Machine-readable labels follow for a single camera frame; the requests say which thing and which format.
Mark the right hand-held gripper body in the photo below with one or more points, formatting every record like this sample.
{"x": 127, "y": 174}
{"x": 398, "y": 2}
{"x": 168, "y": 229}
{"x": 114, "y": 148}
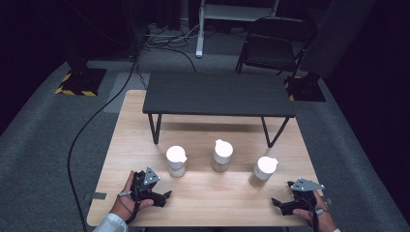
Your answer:
{"x": 304, "y": 196}

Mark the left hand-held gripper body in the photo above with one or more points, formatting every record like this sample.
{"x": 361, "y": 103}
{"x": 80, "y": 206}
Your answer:
{"x": 143, "y": 185}

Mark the white-lid jar of white powder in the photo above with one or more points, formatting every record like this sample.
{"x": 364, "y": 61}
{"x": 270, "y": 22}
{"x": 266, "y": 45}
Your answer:
{"x": 175, "y": 154}

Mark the white-lid jar of brown powder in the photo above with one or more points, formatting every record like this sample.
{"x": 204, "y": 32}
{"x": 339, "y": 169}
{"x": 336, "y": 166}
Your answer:
{"x": 267, "y": 165}

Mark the white-lid jar of beige powder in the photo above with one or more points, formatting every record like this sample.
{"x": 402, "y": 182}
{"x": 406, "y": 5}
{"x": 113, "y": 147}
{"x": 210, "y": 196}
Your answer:
{"x": 223, "y": 149}

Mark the black shelf with metal legs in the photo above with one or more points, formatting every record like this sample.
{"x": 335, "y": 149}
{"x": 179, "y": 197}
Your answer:
{"x": 219, "y": 93}

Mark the person's left hand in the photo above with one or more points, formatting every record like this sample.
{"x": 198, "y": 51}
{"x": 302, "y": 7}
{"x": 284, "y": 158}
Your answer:
{"x": 124, "y": 206}

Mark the person's right hand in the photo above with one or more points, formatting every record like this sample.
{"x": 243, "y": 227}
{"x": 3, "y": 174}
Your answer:
{"x": 324, "y": 219}

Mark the grey tape strip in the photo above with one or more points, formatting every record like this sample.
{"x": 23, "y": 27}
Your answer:
{"x": 328, "y": 202}
{"x": 98, "y": 195}

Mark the person's left white sleeve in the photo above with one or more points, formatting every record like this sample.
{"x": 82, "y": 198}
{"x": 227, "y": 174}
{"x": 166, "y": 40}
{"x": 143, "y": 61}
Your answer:
{"x": 111, "y": 224}

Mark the black base with hazard tape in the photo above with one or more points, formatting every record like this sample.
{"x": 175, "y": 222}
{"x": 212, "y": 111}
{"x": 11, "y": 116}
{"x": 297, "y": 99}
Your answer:
{"x": 306, "y": 88}
{"x": 84, "y": 80}

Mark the black folding chair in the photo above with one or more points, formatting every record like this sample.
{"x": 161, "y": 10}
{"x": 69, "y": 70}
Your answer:
{"x": 270, "y": 45}

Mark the grey cloth cover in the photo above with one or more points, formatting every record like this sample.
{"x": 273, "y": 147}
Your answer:
{"x": 335, "y": 35}

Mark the white metal stand frame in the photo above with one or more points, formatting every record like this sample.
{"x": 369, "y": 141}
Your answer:
{"x": 199, "y": 38}

